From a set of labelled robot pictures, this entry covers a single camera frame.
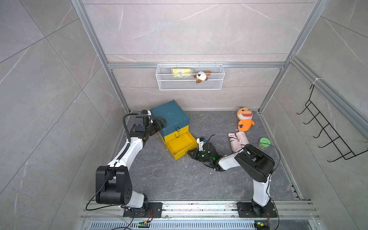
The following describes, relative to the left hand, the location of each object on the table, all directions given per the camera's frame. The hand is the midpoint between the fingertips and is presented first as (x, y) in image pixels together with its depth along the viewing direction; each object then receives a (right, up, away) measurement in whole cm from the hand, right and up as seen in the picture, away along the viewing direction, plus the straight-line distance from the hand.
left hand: (164, 120), depth 87 cm
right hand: (+14, -21, +5) cm, 26 cm away
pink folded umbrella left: (+47, -16, +8) cm, 50 cm away
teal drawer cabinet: (+7, +1, +1) cm, 8 cm away
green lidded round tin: (+67, -15, +8) cm, 69 cm away
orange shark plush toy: (+59, +5, +20) cm, 62 cm away
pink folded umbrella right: (+54, -12, +12) cm, 56 cm away
